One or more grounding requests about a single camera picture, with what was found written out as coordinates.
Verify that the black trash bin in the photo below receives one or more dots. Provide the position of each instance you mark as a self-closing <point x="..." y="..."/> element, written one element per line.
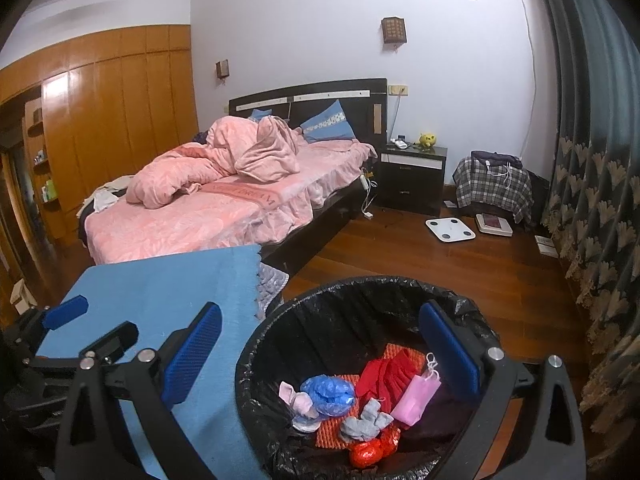
<point x="250" y="385"/>

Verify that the white wooden stool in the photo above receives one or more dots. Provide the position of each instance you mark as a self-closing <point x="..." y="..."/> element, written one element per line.
<point x="22" y="297"/>

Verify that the small orange foam net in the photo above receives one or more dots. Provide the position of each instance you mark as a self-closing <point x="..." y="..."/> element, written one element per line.
<point x="330" y="432"/>

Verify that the pile of clothes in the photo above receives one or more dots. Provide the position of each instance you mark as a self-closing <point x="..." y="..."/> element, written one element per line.
<point x="102" y="202"/>

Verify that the white bathroom scale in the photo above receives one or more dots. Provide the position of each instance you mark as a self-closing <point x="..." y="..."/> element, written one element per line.
<point x="450" y="230"/>

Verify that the white power strip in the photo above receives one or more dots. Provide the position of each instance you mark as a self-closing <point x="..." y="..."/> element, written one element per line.
<point x="365" y="182"/>

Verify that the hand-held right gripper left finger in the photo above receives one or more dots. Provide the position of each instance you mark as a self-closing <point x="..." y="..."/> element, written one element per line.
<point x="195" y="350"/>

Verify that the white booklet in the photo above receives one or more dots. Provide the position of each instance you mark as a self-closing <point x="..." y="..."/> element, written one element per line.
<point x="545" y="246"/>

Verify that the green bottles on shelf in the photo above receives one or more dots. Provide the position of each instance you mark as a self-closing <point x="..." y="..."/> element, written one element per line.
<point x="50" y="190"/>

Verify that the pink face mask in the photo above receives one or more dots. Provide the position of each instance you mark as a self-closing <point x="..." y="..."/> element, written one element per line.
<point x="415" y="395"/>

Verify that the large orange foam net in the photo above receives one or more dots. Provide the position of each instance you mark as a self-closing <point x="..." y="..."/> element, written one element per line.
<point x="405" y="352"/>

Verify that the dark wooden bed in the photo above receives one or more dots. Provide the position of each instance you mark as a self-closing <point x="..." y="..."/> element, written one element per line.
<point x="350" y="105"/>

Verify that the white telephone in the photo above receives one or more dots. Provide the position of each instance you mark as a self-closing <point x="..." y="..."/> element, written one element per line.
<point x="401" y="142"/>

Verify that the large blue pillow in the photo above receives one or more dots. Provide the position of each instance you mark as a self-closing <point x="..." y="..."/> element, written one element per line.
<point x="327" y="122"/>

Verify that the red cloth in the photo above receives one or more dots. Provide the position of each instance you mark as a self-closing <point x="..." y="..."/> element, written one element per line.
<point x="385" y="375"/>

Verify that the dark patterned curtain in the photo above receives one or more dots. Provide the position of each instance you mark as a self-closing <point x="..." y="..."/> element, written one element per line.
<point x="590" y="110"/>

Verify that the red plastic bag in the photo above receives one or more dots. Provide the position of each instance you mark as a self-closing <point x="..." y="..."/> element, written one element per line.
<point x="367" y="452"/>

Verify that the grey quilted cloth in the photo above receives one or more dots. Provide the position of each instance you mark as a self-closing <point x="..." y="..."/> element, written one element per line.
<point x="272" y="285"/>

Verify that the wooden wardrobe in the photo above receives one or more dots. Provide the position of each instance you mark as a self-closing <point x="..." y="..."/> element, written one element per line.
<point x="125" y="110"/>

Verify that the small blue pillow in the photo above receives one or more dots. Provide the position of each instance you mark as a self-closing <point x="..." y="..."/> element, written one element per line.
<point x="260" y="115"/>

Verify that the small wall lamp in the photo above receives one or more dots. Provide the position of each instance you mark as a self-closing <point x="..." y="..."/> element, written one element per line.
<point x="222" y="68"/>

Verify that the plaid cloth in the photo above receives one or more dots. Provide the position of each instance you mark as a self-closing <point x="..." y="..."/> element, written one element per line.
<point x="490" y="187"/>

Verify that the dark purple cloth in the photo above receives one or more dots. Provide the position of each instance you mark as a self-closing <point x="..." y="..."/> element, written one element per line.
<point x="201" y="138"/>

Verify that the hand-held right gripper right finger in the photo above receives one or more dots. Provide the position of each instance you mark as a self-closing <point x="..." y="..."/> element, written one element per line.
<point x="450" y="350"/>

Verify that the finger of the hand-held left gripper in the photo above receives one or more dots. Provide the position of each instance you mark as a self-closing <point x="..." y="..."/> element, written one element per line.
<point x="65" y="311"/>
<point x="117" y="340"/>

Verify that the dark blue garment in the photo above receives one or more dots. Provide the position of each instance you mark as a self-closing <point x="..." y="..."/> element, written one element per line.
<point x="492" y="157"/>

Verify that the blue plastic bag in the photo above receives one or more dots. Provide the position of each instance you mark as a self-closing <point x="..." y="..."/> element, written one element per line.
<point x="327" y="392"/>

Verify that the pink bed sheet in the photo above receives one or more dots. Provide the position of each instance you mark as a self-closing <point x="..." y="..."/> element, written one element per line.
<point x="200" y="220"/>

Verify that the dark nightstand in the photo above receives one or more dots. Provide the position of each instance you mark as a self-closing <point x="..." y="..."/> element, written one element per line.
<point x="410" y="180"/>

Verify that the large wall lamp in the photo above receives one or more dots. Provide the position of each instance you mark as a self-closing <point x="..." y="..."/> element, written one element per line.
<point x="394" y="30"/>

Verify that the wall socket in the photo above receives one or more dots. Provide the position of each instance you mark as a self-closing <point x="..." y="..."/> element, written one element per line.
<point x="399" y="90"/>

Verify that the pink quilt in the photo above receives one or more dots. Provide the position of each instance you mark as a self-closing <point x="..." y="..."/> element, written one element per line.
<point x="175" y="175"/>

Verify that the yellow plush toy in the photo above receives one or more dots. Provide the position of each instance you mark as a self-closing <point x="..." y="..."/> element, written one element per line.
<point x="427" y="141"/>

